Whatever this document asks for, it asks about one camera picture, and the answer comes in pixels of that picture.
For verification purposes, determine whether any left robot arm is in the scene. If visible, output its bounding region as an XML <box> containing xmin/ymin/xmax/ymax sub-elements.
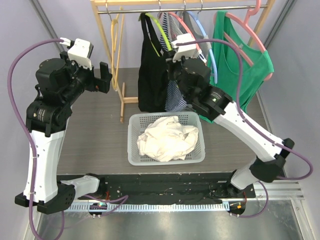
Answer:
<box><xmin>14</xmin><ymin>58</ymin><xmax>112</xmax><ymax>215</ymax></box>

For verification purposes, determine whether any pink hanger under green top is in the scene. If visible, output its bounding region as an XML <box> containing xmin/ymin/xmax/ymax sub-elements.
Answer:
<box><xmin>213</xmin><ymin>10</ymin><xmax>273</xmax><ymax>81</ymax></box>

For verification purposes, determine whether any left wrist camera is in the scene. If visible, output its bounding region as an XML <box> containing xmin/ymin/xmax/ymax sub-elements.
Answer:
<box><xmin>67</xmin><ymin>38</ymin><xmax>94</xmax><ymax>71</ymax></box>

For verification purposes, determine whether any grey tank top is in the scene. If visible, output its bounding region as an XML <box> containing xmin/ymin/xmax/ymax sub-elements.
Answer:
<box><xmin>182</xmin><ymin>11</ymin><xmax>211</xmax><ymax>59</ymax></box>

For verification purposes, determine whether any blue white striped tank top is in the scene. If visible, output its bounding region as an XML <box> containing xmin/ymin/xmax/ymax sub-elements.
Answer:
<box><xmin>161</xmin><ymin>12</ymin><xmax>187</xmax><ymax>112</ymax></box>

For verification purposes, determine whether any black tank top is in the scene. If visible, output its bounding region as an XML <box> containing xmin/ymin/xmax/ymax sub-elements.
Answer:
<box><xmin>138</xmin><ymin>13</ymin><xmax>172</xmax><ymax>113</ymax></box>

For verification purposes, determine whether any yellow plastic hanger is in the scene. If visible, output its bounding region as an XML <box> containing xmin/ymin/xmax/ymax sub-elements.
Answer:
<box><xmin>110</xmin><ymin>13</ymin><xmax>124</xmax><ymax>91</ymax></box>

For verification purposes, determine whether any pink hanger under striped top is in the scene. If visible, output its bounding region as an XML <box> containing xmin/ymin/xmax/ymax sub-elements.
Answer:
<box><xmin>168</xmin><ymin>12</ymin><xmax>196</xmax><ymax>42</ymax></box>

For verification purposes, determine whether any blue plastic hanger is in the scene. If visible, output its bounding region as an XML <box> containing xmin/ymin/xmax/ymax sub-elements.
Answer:
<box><xmin>182</xmin><ymin>11</ymin><xmax>218</xmax><ymax>85</ymax></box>

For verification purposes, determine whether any lime green hanger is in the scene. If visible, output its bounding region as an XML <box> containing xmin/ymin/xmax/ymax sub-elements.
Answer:
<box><xmin>145</xmin><ymin>13</ymin><xmax>172</xmax><ymax>51</ymax></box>

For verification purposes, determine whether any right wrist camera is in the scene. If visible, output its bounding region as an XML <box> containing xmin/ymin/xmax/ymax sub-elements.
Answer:
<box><xmin>171</xmin><ymin>33</ymin><xmax>197</xmax><ymax>63</ymax></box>

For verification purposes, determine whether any wooden clothes rack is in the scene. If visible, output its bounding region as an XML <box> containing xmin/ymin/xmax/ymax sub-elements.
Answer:
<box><xmin>90</xmin><ymin>0</ymin><xmax>275</xmax><ymax>123</ymax></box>

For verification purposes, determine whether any white plastic laundry basket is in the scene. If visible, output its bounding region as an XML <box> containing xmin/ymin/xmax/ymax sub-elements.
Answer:
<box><xmin>127</xmin><ymin>111</ymin><xmax>206</xmax><ymax>166</ymax></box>

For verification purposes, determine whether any green tank top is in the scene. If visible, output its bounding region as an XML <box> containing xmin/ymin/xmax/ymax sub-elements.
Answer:
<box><xmin>211</xmin><ymin>11</ymin><xmax>274</xmax><ymax>112</ymax></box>

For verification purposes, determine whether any white slotted cable duct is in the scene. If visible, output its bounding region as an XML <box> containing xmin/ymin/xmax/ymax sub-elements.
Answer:
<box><xmin>66</xmin><ymin>201</ymin><xmax>230</xmax><ymax>213</ymax></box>

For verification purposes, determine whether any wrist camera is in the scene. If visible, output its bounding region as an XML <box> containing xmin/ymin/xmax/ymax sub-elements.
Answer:
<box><xmin>67</xmin><ymin>38</ymin><xmax>94</xmax><ymax>71</ymax></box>
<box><xmin>171</xmin><ymin>33</ymin><xmax>197</xmax><ymax>63</ymax></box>

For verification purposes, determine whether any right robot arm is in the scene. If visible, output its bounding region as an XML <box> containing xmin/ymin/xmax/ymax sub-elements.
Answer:
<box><xmin>166</xmin><ymin>57</ymin><xmax>295</xmax><ymax>198</ymax></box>

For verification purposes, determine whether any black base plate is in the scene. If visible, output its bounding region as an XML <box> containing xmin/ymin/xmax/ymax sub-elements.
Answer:
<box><xmin>58</xmin><ymin>172</ymin><xmax>258</xmax><ymax>205</ymax></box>

